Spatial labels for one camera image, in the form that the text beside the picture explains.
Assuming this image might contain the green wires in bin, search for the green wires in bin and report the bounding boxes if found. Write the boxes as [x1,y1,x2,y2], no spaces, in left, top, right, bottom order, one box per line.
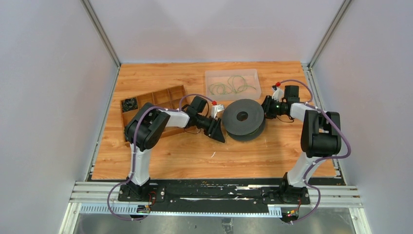
[208,76,257,96]

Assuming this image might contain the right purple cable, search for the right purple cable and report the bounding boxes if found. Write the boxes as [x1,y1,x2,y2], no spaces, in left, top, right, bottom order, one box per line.
[275,79,352,224]

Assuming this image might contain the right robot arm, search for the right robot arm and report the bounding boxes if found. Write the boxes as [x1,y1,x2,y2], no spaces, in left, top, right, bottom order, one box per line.
[262,83,341,203]

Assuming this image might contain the dark multicolour wire coil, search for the dark multicolour wire coil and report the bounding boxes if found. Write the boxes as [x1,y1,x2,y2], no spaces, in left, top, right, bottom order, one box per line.
[122,97,139,113]

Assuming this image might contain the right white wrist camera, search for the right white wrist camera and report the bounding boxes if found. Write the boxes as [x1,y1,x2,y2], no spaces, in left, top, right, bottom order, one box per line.
[271,85,284,102]

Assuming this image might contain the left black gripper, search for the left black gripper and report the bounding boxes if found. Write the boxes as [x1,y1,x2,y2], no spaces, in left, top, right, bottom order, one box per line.
[196,115,225,143]

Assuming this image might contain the translucent plastic bin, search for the translucent plastic bin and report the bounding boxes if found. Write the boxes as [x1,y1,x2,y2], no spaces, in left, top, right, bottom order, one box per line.
[205,69,262,101]

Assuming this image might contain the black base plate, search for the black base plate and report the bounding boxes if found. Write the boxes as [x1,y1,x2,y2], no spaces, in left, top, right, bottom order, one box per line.
[117,178,310,215]

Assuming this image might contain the wooden compartment tray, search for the wooden compartment tray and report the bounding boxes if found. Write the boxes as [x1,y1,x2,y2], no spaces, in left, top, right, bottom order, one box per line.
[120,85,187,127]

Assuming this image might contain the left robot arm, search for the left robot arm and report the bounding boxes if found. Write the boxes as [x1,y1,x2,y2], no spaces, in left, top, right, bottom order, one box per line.
[124,94,225,201]

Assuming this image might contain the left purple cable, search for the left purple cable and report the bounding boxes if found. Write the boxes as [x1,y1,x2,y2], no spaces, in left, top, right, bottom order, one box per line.
[107,94,217,222]

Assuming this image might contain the dark grey spool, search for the dark grey spool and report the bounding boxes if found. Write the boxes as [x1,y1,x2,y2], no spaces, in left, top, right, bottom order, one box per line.
[222,98,265,142]

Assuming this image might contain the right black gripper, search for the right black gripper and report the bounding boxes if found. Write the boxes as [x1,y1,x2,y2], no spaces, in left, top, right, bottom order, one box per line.
[254,96,285,120]

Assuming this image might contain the aluminium frame rail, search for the aluminium frame rail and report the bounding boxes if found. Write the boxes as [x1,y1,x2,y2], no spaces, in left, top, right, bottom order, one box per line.
[59,178,371,234]

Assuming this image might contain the purple cable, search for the purple cable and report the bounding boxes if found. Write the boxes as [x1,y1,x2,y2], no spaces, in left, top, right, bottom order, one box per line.
[107,94,217,222]
[275,79,352,224]

